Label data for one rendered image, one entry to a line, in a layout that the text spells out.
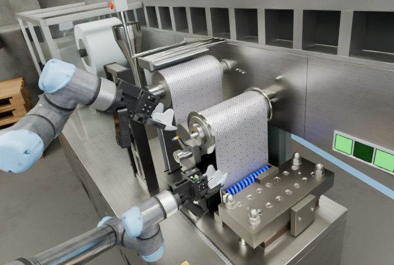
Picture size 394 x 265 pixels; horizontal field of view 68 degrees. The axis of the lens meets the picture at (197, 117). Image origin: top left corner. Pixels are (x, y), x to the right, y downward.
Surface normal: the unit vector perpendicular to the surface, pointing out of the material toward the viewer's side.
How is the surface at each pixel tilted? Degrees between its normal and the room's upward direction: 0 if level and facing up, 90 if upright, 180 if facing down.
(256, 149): 90
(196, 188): 90
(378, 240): 0
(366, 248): 0
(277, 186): 0
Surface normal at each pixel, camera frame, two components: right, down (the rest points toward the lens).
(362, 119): -0.81, 0.35
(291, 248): -0.13, -0.89
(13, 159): 0.04, 0.45
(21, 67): 0.43, 0.36
